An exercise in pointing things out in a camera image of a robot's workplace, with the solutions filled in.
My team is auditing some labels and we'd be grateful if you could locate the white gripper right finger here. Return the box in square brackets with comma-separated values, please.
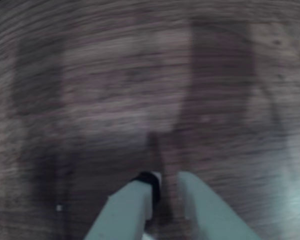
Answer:
[177, 170, 263, 240]

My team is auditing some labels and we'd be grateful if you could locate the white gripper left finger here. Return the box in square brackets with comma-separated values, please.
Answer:
[83, 170, 164, 240]

